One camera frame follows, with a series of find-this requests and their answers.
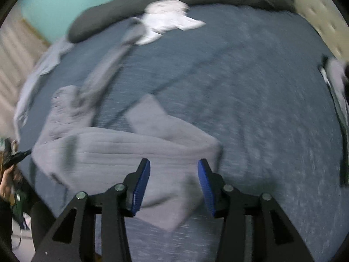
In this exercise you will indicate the beige tufted headboard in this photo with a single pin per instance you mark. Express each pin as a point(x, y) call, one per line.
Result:
point(321, 13)

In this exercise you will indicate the grey pants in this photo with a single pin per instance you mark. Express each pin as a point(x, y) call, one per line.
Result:
point(103, 68)

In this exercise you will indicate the white garment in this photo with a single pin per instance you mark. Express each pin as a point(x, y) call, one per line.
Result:
point(163, 19)

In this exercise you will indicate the blue-grey bedspread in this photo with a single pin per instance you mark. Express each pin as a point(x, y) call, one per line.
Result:
point(245, 101)

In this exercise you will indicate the person's left forearm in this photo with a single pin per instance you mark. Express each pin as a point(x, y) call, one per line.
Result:
point(5, 223)

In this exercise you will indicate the folded grey clothes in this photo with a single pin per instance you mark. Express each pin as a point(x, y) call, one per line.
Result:
point(336, 73)

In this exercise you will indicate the light blue sheet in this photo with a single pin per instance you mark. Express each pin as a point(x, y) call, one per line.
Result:
point(41, 65)

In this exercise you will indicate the person's left hand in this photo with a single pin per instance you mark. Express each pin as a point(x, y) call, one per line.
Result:
point(6, 180)

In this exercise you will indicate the dark grey bolster pillow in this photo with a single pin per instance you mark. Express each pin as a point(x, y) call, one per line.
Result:
point(109, 13)

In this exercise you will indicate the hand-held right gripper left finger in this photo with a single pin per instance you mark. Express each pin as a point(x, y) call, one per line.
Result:
point(140, 188)

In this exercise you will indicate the grey ribbed fleece garment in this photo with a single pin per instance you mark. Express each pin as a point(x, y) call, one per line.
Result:
point(122, 152)

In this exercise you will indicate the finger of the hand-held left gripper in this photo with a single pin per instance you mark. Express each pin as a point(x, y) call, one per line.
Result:
point(20, 155)

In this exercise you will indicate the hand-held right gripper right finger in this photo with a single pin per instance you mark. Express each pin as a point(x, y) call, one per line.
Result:
point(207, 188)

